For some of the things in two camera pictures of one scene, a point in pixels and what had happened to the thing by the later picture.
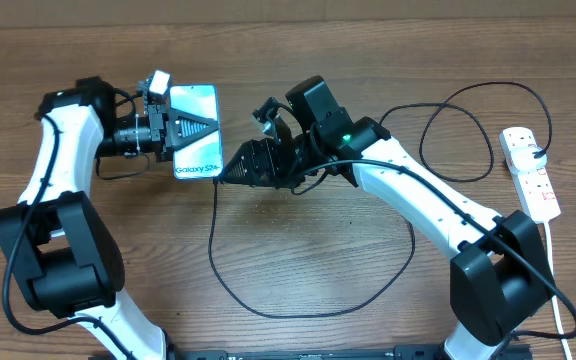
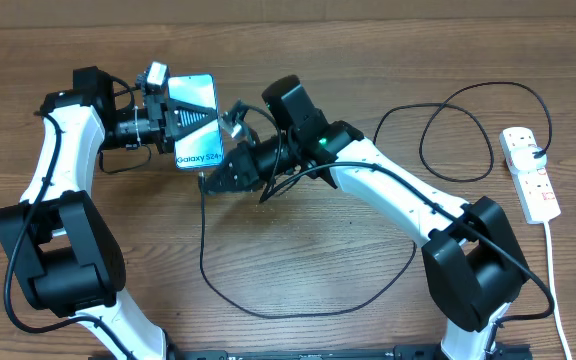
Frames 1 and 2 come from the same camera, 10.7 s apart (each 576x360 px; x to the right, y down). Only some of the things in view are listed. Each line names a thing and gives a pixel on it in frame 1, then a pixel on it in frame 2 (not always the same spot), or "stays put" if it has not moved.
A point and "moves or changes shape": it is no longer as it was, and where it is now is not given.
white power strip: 536,193 stays put
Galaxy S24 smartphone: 201,158 moves or changes shape
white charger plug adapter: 524,160 stays put
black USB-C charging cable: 291,313 -> 228,310
